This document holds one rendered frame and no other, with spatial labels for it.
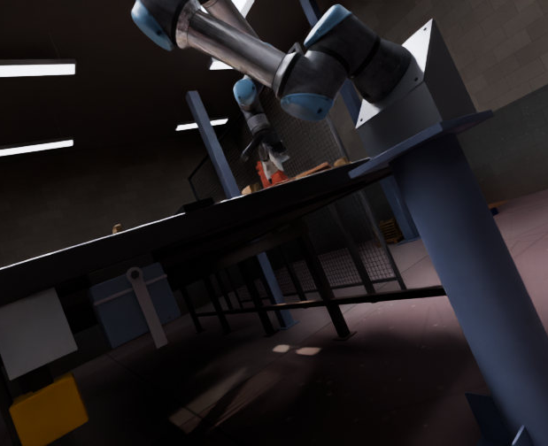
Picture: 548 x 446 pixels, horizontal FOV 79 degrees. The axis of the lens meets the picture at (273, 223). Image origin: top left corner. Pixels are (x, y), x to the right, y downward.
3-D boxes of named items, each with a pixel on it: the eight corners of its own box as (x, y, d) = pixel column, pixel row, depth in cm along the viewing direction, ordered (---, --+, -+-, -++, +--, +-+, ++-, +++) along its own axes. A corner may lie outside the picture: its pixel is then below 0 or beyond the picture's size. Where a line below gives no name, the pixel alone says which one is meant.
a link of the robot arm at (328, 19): (384, 24, 78) (340, -14, 74) (358, 75, 79) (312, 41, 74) (358, 42, 90) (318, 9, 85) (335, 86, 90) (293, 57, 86)
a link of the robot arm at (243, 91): (243, 64, 111) (248, 79, 122) (227, 94, 111) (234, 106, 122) (264, 73, 111) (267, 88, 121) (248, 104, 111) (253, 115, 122)
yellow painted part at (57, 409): (89, 420, 56) (40, 289, 57) (26, 457, 51) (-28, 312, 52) (88, 411, 62) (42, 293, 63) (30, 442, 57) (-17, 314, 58)
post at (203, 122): (299, 321, 308) (201, 88, 320) (286, 330, 298) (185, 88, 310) (289, 321, 322) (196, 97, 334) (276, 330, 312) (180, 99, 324)
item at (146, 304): (191, 331, 66) (158, 247, 67) (119, 369, 59) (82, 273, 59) (176, 331, 76) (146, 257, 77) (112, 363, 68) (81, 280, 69)
